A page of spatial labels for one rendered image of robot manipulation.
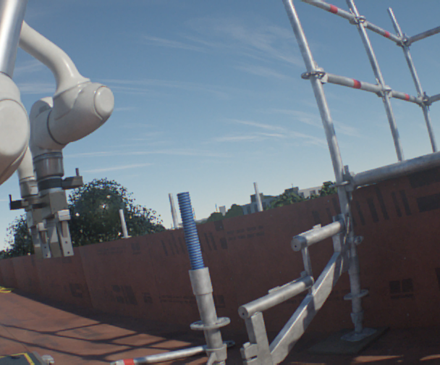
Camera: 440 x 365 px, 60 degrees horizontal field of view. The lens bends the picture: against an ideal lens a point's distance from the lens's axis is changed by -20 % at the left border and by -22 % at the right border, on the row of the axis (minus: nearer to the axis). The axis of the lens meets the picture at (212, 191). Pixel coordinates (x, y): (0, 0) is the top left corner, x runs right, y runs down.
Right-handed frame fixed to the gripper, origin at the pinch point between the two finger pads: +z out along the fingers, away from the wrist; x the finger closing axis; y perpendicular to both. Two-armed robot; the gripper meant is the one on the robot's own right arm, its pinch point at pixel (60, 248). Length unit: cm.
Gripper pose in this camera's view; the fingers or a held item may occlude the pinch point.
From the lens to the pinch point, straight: 109.2
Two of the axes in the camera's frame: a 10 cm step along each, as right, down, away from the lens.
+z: 1.9, 9.8, -0.7
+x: 5.5, -1.7, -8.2
